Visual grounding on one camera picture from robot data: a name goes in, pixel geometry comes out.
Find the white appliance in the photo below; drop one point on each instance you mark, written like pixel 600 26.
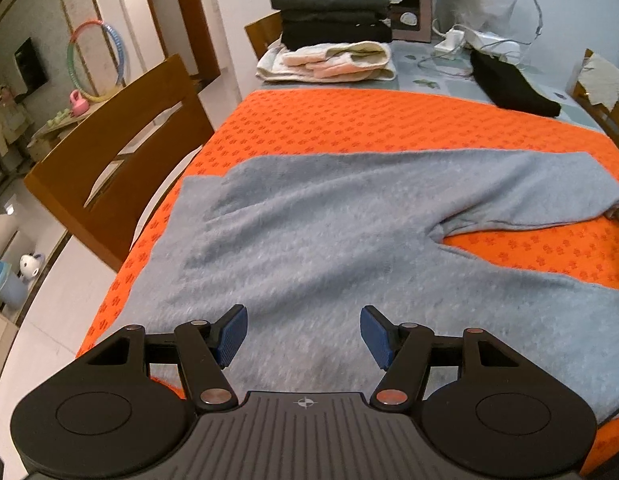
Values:
pixel 494 45

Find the black wall television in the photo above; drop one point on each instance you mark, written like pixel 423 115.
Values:
pixel 31 67

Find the white toy figure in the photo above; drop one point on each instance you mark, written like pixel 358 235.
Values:
pixel 30 265

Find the cream pink folded garment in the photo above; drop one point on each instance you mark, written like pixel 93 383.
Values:
pixel 334 62

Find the beige hanging jacket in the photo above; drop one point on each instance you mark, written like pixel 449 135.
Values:
pixel 6 120

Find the multicoloured hula hoop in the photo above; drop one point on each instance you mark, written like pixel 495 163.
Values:
pixel 114 40

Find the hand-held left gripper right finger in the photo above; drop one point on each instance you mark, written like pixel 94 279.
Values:
pixel 375 336

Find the brown wooden door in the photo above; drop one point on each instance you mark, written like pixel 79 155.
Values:
pixel 189 10

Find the pink kettlebell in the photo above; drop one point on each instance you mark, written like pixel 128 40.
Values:
pixel 79 105

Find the cream cloth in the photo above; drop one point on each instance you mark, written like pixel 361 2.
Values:
pixel 604 77

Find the large wooden chair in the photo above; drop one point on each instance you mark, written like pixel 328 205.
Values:
pixel 154 90

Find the orange patterned mat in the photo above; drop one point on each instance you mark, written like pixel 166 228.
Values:
pixel 364 120

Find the blue bucket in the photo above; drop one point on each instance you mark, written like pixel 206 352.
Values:
pixel 4 285

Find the black folded garment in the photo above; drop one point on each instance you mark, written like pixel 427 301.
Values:
pixel 334 37
pixel 514 85

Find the leaf patterned tablecloth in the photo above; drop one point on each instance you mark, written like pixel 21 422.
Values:
pixel 439 72

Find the white power adapter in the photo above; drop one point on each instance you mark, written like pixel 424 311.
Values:
pixel 449 40

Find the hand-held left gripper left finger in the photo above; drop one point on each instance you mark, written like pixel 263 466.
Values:
pixel 233 334

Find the grey sweater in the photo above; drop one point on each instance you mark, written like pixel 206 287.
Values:
pixel 314 240

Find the white plastic bag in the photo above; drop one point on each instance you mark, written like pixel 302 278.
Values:
pixel 484 0

